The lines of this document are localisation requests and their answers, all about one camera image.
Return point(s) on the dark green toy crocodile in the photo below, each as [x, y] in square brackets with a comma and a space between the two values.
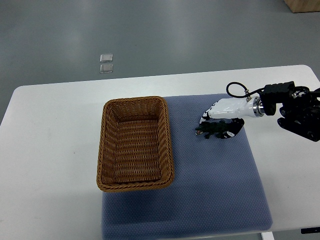
[218, 129]

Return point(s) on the upper floor socket plate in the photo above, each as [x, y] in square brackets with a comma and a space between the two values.
[106, 57]

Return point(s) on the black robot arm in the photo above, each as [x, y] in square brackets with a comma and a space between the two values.
[300, 108]

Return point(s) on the black table control panel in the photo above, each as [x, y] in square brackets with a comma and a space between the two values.
[310, 230]

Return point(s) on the wooden box corner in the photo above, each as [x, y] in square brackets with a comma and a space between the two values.
[303, 6]

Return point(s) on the brown wicker basket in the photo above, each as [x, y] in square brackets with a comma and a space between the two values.
[135, 148]

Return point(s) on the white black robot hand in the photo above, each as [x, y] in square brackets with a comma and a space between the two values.
[232, 111]

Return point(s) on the blue textured mat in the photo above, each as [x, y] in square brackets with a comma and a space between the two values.
[216, 188]

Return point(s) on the white table leg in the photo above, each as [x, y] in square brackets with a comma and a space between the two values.
[267, 235]

